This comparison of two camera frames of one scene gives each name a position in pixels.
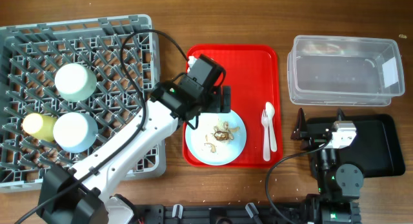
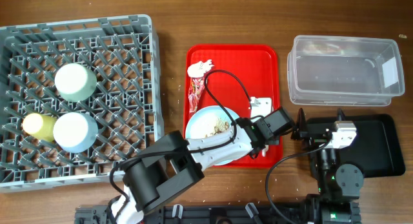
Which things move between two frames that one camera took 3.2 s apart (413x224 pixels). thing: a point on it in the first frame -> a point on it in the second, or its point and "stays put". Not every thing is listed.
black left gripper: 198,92 -> 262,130
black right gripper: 301,132 stays put
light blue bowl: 75,132 stays put
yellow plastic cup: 40,126 stays put
